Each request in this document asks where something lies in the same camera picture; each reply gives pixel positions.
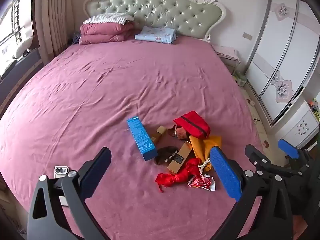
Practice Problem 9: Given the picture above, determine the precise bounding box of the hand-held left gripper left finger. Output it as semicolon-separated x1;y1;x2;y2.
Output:
27;147;112;240

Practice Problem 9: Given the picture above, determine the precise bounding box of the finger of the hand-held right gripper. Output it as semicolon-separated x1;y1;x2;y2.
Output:
244;144;290;178
278;139;320;178

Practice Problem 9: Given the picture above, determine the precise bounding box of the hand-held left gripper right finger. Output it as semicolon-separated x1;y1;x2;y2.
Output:
209;146;295;240

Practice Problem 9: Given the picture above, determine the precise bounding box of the red foil wrapper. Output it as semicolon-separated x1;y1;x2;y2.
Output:
187;174;216;192

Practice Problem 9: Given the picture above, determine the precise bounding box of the brown knit sock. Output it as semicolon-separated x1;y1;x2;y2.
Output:
167;124;192;140

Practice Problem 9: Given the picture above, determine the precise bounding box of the white cabinet with stickers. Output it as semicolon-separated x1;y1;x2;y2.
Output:
280;100;320;150

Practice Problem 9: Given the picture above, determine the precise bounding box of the yellow cloth bag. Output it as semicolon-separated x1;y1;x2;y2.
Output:
189;135;222;172

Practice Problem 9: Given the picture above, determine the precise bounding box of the white smartphone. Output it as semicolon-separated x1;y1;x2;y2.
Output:
54;165;70;207

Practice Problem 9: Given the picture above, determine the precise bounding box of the tree-print floor mat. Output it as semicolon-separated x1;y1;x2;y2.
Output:
232;80;293;170

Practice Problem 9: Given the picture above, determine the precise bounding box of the colourful toy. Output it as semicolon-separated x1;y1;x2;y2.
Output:
310;99;320;120

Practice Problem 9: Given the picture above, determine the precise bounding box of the long brown box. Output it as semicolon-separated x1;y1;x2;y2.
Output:
167;141;193;175

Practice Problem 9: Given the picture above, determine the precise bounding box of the red ribbon cloth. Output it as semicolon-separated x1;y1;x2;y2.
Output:
155;158;203;193

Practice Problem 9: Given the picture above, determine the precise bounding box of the blue cardboard box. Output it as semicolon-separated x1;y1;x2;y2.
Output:
126;116;158;162

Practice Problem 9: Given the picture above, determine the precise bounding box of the red zipper pouch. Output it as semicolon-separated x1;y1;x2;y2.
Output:
173;110;211;139

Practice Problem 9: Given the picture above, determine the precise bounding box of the black cloth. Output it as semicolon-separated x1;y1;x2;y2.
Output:
153;146;177;166

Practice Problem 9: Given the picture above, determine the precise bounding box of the small tan cardboard box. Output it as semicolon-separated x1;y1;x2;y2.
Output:
150;126;167;145

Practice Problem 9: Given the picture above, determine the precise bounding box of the pale green box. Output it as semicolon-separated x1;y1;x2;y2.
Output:
234;71;248;87

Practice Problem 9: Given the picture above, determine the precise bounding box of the bed with pink sheet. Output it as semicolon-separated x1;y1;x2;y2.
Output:
0;36;265;240

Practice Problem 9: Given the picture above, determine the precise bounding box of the white nightstand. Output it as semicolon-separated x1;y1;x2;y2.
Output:
220;55;242;75

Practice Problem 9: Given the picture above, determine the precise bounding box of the white flower-print wardrobe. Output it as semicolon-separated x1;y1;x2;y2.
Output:
244;0;320;128

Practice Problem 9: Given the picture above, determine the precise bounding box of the pink cloth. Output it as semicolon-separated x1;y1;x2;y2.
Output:
212;44;239;60

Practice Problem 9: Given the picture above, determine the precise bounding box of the dark grey window bench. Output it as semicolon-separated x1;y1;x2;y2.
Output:
0;49;44;110

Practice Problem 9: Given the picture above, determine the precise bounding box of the folded pink quilt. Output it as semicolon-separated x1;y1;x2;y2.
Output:
79;21;137;45

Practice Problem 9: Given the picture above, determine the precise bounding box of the folded light blue blanket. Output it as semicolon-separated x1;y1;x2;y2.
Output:
135;26;177;45

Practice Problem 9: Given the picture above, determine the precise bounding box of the white striped pillow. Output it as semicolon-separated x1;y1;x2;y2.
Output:
82;12;134;25

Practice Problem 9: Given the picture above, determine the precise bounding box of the beige curtain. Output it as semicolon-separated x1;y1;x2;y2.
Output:
35;0;75;64

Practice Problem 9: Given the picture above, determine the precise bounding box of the window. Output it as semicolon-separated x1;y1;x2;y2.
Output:
0;0;34;63

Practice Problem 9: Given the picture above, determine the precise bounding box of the green tufted headboard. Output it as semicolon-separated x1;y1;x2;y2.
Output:
84;0;227;41

